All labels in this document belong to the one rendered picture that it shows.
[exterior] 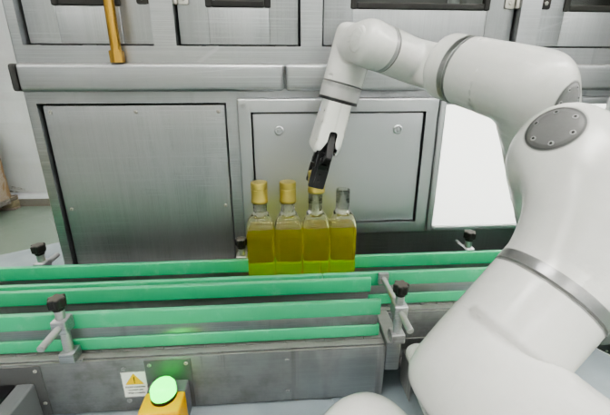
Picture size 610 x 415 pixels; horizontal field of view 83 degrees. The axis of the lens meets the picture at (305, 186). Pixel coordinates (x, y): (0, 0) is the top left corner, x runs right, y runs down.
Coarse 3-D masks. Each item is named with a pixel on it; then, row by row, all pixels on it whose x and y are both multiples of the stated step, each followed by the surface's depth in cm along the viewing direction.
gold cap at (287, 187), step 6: (282, 180) 72; (288, 180) 72; (282, 186) 70; (288, 186) 70; (294, 186) 70; (282, 192) 70; (288, 192) 70; (294, 192) 71; (282, 198) 71; (288, 198) 70; (294, 198) 71
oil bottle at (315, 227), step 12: (312, 216) 72; (324, 216) 72; (312, 228) 72; (324, 228) 72; (312, 240) 73; (324, 240) 73; (312, 252) 74; (324, 252) 74; (312, 264) 74; (324, 264) 75
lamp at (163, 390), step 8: (168, 376) 63; (152, 384) 61; (160, 384) 60; (168, 384) 61; (152, 392) 59; (160, 392) 59; (168, 392) 60; (176, 392) 62; (152, 400) 60; (160, 400) 59; (168, 400) 60
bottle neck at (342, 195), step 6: (342, 192) 71; (348, 192) 72; (336, 198) 73; (342, 198) 72; (348, 198) 72; (336, 204) 73; (342, 204) 72; (348, 204) 73; (336, 210) 73; (342, 210) 72; (348, 210) 73
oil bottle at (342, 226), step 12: (336, 216) 72; (348, 216) 72; (336, 228) 72; (348, 228) 72; (336, 240) 73; (348, 240) 73; (336, 252) 74; (348, 252) 74; (336, 264) 75; (348, 264) 75
